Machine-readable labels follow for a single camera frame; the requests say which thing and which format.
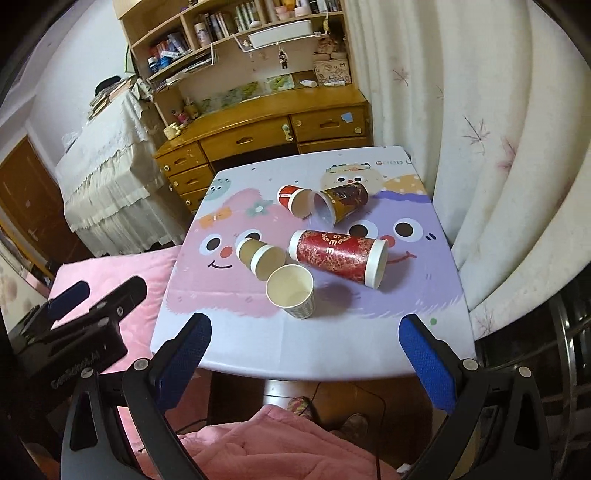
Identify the white floral curtain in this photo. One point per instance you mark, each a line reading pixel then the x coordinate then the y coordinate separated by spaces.
pixel 461 115

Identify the patterned slipper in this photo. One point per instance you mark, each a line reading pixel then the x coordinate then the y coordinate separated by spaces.
pixel 353 425
pixel 302 407

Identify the stack of books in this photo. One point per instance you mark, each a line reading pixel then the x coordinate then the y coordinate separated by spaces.
pixel 107 99

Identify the wooden desk with drawers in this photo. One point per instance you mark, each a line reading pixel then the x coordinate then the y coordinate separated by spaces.
pixel 258 134

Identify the white lace cloth cover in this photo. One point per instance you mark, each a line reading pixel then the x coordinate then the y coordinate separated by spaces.
pixel 111 175

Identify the white tube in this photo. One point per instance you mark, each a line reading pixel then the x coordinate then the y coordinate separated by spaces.
pixel 307 83

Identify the wooden desk with hutch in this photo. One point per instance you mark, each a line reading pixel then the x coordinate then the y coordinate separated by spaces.
pixel 194 55

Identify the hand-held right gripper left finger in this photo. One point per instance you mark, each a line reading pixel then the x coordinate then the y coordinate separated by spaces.
pixel 184 360

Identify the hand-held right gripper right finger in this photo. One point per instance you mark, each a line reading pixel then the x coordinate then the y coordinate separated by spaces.
pixel 427 364

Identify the tall red paper cup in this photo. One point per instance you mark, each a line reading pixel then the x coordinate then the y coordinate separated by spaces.
pixel 339 256

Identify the doodle printed box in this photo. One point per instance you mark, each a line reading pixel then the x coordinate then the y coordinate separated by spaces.
pixel 331 72

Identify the small brown paper cup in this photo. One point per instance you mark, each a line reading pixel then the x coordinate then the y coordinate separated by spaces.
pixel 256 255

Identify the chrome metal rack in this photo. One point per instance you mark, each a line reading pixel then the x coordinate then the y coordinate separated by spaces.
pixel 565 369

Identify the black hat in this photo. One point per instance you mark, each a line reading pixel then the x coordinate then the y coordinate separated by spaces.
pixel 108 85

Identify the white plastic storage box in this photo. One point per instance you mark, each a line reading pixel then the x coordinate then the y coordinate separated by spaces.
pixel 281 33

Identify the dark red gold paper cup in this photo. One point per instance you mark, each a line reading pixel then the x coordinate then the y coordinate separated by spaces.
pixel 344 201

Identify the pink bed sheet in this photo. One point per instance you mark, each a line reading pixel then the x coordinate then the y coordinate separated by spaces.
pixel 115 270

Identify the small red paper cup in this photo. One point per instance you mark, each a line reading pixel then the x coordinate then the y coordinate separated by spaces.
pixel 293 199

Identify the brown wooden door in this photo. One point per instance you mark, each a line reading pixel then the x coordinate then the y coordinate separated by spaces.
pixel 32 203

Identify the small hanging figurine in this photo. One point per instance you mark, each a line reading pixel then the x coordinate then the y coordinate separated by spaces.
pixel 283 60

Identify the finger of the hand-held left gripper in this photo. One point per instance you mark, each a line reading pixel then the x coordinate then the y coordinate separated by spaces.
pixel 69 295
pixel 122 295

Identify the cartoon printed folding table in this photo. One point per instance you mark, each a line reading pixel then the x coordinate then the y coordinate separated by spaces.
pixel 323 344

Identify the yellow mug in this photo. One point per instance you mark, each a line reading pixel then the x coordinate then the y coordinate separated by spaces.
pixel 173 131

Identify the grey patterned paper cup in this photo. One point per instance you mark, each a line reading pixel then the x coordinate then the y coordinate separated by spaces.
pixel 292 293

